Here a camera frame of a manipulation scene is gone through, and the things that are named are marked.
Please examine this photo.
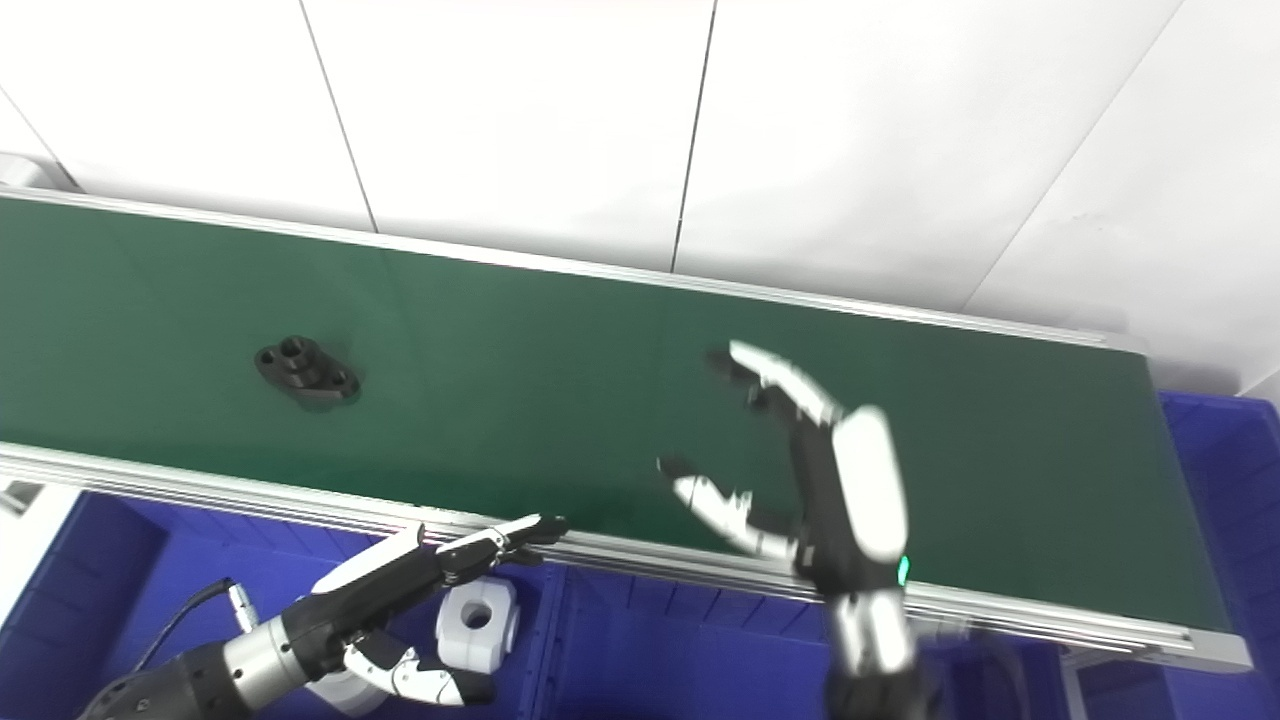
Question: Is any black flange part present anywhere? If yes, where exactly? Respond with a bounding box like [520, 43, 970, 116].
[254, 336, 361, 413]

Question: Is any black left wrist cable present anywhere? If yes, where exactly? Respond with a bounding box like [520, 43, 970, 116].
[135, 578, 263, 671]

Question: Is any green conveyor belt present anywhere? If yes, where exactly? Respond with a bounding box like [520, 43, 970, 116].
[0, 185, 1256, 673]
[0, 195, 1231, 633]

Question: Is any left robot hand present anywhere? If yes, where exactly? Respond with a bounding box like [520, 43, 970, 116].
[283, 514, 569, 707]

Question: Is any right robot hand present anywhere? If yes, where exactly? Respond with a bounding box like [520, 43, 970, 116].
[658, 339, 913, 603]

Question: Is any blue plastic bin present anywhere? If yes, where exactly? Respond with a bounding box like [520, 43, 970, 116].
[1070, 390, 1280, 720]
[0, 490, 561, 720]
[540, 565, 1076, 720]

